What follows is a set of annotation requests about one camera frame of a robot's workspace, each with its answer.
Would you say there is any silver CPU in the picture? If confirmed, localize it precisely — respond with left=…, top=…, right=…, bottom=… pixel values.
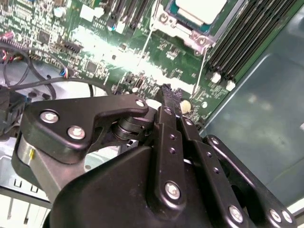
left=169, top=0, right=228, bottom=33

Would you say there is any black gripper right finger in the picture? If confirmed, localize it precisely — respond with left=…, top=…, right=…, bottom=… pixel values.
left=175, top=89, right=297, bottom=228

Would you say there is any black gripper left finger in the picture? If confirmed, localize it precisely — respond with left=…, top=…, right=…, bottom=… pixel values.
left=18, top=85, right=189, bottom=214

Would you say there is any wire locking lever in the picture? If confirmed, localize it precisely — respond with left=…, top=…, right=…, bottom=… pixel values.
left=150, top=0, right=160, bottom=33

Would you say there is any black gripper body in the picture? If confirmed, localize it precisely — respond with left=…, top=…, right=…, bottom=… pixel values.
left=49, top=145, right=228, bottom=228

